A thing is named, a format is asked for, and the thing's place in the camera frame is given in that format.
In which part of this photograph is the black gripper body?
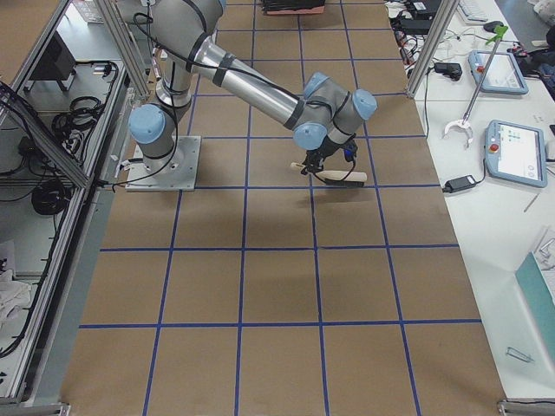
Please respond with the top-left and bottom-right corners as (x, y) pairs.
(304, 138), (339, 170)

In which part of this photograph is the teach pendant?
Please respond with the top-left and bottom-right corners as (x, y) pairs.
(484, 120), (547, 188)
(467, 50), (529, 95)

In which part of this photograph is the beige hand brush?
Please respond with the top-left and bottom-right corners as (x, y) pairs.
(290, 162), (368, 187)

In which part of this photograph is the far teach pendant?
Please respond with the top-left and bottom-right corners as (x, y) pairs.
(467, 50), (529, 95)

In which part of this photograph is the black lined trash bin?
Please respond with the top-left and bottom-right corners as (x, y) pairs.
(261, 0), (325, 16)

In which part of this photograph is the black power adapter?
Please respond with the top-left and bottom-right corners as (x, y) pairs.
(442, 175), (478, 193)

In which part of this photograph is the long reacher grabber tool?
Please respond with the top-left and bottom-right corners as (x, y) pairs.
(441, 24), (509, 149)

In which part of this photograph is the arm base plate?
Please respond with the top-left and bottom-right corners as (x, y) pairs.
(125, 135), (201, 192)

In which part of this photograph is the teal folder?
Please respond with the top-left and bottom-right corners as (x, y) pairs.
(516, 252), (554, 356)

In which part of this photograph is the aluminium frame post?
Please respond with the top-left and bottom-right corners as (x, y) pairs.
(406, 0), (459, 99)

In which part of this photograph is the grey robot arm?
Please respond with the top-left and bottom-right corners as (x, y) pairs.
(133, 1), (377, 184)

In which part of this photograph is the near teach pendant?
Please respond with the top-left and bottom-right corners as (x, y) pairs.
(484, 120), (547, 188)

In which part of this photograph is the white crumpled cloth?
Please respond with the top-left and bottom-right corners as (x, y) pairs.
(0, 240), (32, 335)

